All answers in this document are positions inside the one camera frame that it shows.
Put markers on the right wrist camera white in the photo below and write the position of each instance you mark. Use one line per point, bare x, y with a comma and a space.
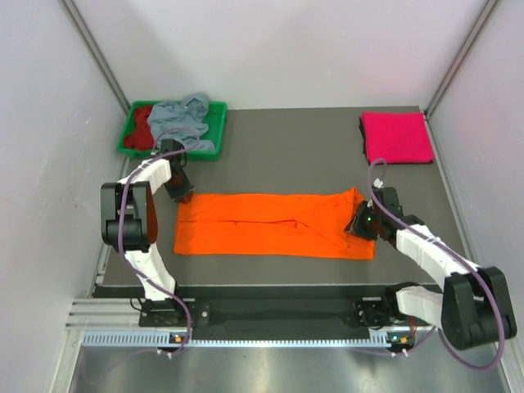
378, 183

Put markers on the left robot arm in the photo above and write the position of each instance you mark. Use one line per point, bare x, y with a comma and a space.
129, 224

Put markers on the aluminium corner post left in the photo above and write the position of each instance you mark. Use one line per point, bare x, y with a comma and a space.
77, 19

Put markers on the aluminium corner post right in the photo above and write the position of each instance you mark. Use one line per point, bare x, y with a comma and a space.
479, 24

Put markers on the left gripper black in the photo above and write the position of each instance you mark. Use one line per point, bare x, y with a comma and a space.
186, 190

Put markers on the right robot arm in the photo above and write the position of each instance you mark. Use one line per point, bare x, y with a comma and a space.
473, 306

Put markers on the green plastic bin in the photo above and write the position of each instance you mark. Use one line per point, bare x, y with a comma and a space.
215, 119

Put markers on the slotted cable duct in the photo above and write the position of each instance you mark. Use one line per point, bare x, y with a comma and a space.
173, 340

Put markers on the grey-blue t shirt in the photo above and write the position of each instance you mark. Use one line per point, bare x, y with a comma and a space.
181, 121

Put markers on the aluminium front rail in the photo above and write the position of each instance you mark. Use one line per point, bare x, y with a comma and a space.
102, 314

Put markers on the folded pink t shirt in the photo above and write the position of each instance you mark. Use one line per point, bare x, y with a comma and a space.
397, 137

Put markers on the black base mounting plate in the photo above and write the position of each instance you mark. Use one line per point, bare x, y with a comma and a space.
270, 311

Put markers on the orange t shirt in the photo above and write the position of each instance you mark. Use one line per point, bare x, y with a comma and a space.
306, 225

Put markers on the aluminium corner post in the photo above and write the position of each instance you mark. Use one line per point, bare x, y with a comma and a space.
479, 24
77, 19

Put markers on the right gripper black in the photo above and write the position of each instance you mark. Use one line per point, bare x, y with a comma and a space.
354, 227

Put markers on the dark red t shirt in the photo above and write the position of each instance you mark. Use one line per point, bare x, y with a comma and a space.
140, 138

